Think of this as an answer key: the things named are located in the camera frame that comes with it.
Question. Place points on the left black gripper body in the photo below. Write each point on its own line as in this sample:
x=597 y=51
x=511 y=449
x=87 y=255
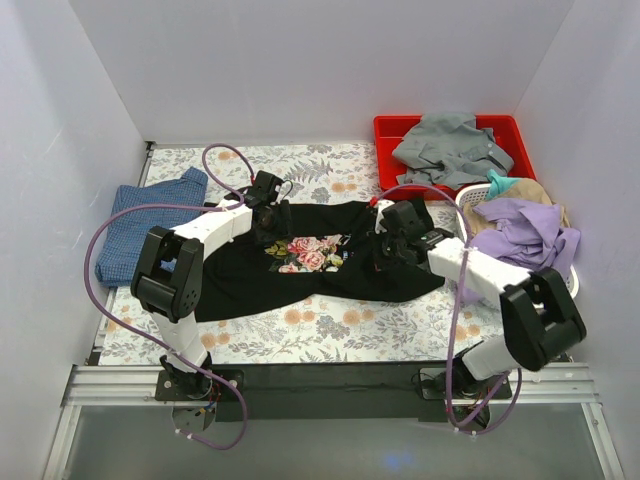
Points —
x=275 y=220

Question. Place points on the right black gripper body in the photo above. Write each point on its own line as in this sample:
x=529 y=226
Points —
x=392 y=245

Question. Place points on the black floral print t-shirt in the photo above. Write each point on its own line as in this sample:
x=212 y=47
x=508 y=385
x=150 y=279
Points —
x=329 y=253

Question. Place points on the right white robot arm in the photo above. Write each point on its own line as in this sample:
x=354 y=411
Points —
x=540 y=320

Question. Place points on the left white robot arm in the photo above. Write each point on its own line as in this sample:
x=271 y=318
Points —
x=169 y=273

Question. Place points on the white plastic laundry basket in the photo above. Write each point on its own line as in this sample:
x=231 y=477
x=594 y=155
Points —
x=476 y=193

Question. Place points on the floral patterned table mat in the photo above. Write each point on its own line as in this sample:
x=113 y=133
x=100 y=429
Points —
x=320 y=328

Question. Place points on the grey shirt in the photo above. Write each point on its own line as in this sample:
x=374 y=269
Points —
x=450 y=150

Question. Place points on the red plastic bin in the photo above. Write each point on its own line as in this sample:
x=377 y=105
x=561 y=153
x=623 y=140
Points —
x=389 y=130

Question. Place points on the teal garment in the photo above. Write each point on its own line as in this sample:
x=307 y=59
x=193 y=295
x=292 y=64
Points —
x=499 y=184

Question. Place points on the lilac purple shirt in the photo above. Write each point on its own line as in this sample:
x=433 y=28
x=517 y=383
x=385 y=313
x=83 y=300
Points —
x=531 y=244

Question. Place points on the beige garment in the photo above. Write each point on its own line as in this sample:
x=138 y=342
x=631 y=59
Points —
x=526 y=199

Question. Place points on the blue checkered folded shirt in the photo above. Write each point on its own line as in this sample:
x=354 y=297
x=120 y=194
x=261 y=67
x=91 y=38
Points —
x=118 y=258

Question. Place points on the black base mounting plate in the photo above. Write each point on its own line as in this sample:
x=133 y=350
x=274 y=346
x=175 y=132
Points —
x=309 y=391

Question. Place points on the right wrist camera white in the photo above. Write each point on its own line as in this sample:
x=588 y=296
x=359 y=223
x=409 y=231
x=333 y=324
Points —
x=380 y=207

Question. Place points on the aluminium frame rail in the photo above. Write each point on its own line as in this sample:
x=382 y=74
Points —
x=559 y=383

